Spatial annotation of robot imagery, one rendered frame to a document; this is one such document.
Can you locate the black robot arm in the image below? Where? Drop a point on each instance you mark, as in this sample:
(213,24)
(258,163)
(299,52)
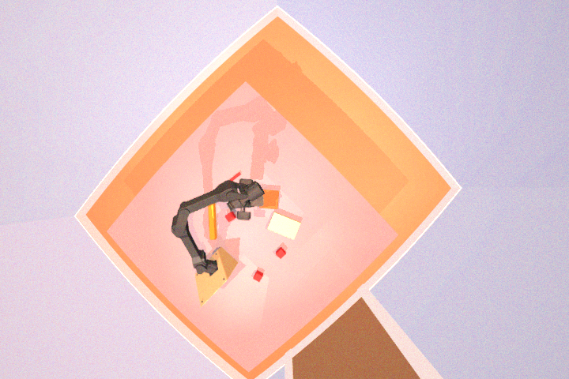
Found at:
(228,192)

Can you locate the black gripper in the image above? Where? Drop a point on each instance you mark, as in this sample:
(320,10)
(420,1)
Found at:
(244,215)

